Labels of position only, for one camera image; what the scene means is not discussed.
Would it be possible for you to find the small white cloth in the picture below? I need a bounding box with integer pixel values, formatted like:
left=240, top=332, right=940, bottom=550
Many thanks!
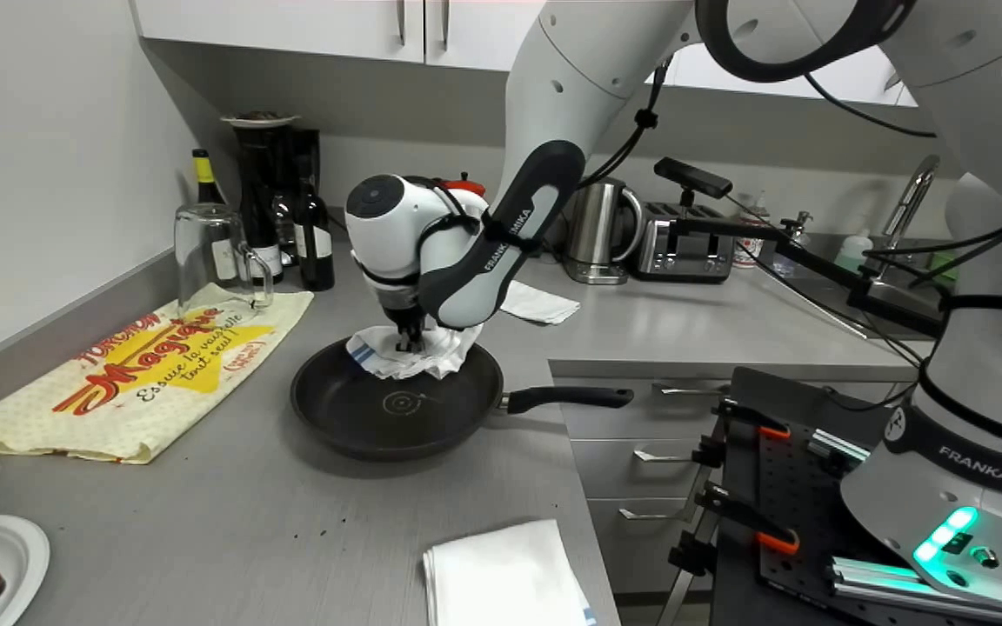
left=498, top=277, right=584, bottom=332

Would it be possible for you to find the black camera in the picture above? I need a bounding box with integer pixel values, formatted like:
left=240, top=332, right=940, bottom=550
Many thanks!
left=650, top=153, right=736, bottom=202

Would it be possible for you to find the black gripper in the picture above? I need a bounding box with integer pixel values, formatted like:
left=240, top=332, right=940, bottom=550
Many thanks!
left=374, top=281, right=433, bottom=354

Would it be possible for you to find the white towel with blue stripe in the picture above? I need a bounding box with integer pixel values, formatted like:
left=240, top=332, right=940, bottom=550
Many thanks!
left=418, top=516, right=598, bottom=626
left=342, top=319, right=489, bottom=386

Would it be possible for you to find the black cable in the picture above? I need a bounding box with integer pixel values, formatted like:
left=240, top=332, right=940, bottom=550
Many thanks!
left=574, top=52, right=673, bottom=194
left=797, top=71, right=947, bottom=148

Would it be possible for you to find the dark glass bottle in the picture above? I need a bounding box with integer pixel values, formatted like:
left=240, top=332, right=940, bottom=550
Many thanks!
left=293, top=187, right=336, bottom=297

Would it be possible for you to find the silver drawer handle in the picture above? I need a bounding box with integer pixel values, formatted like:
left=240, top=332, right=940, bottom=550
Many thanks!
left=654, top=376, right=736, bottom=405
left=613, top=500, right=693, bottom=530
left=626, top=441, right=701, bottom=471

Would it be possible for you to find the aluminium rail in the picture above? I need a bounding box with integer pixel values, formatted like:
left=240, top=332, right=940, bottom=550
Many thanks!
left=826, top=554, right=1002, bottom=626
left=807, top=423, right=875, bottom=465

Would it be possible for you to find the cream tortilla bag red print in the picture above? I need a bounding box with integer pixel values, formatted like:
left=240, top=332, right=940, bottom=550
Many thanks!
left=0, top=281, right=316, bottom=471

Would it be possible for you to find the white wall cabinet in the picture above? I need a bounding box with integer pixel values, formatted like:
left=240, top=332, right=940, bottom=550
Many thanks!
left=127, top=0, right=957, bottom=114

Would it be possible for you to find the silver cabinet door handle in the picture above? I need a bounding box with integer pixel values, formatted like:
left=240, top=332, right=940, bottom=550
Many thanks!
left=390, top=0, right=414, bottom=52
left=430, top=0, right=455, bottom=56

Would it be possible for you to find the black coffee maker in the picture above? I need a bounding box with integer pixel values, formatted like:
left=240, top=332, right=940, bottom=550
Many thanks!
left=220, top=113, right=325, bottom=281

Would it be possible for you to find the stainless steel kettle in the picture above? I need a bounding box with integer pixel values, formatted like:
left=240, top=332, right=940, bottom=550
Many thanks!
left=554, top=178, right=650, bottom=289

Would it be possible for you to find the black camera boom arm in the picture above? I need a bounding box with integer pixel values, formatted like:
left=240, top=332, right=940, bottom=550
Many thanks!
left=694, top=211, right=953, bottom=341

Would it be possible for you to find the clear glass jar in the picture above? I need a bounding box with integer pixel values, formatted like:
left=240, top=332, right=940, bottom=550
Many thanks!
left=169, top=202, right=247, bottom=311

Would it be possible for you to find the black frying pan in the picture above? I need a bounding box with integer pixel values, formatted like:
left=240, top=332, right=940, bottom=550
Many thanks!
left=285, top=335, right=636, bottom=465

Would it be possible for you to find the black perforated breadboard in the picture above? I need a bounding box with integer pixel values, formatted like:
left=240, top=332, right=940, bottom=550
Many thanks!
left=710, top=361, right=931, bottom=626

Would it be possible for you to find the black clamp with orange handle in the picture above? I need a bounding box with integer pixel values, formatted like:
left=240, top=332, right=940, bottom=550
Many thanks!
left=713, top=396, right=797, bottom=451
left=693, top=483, right=807, bottom=559

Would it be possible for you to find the dark bottle with yellow cap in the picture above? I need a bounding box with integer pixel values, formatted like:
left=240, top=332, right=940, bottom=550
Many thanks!
left=187, top=148, right=240, bottom=289

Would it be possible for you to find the silver toaster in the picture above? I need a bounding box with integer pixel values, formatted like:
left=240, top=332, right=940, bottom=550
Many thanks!
left=629, top=202, right=745, bottom=284

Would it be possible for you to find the chrome faucet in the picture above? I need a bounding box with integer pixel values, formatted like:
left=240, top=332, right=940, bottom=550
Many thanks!
left=867, top=153, right=947, bottom=277

